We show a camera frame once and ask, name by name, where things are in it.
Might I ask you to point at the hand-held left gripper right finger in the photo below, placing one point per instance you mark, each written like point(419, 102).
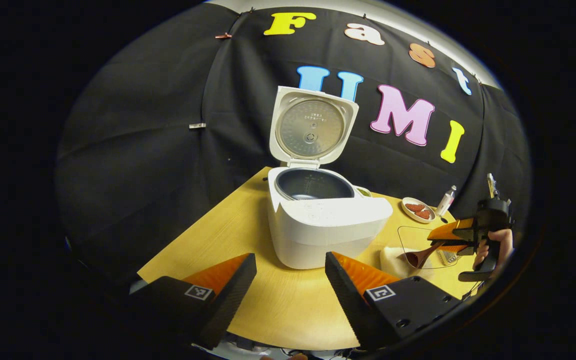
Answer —
point(348, 295)

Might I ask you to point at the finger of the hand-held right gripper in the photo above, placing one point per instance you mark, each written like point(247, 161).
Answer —
point(450, 231)
point(455, 247)

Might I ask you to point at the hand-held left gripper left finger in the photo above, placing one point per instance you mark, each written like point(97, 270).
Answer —
point(228, 295)

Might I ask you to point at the brown wooden spoon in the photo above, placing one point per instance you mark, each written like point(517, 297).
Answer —
point(418, 256)

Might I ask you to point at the clear rice container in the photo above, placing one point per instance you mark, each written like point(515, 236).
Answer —
point(393, 260)

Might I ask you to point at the white rice cooker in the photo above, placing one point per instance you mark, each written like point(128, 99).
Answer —
point(318, 225)

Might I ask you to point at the clear bottle with pink label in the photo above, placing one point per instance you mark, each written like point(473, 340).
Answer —
point(445, 202)

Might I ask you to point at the brown meat piece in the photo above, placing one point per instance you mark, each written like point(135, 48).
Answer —
point(423, 214)
point(414, 207)

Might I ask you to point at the white round plate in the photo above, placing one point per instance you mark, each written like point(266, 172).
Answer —
point(407, 210)

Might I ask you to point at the white divided bean dish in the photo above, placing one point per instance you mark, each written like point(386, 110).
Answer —
point(363, 191)

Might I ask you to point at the silver cloth clip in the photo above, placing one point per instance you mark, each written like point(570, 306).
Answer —
point(197, 125)

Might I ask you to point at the black backdrop cloth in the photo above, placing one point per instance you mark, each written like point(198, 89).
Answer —
point(143, 125)

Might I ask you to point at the pink cloth clip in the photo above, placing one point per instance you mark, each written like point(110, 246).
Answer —
point(223, 36)

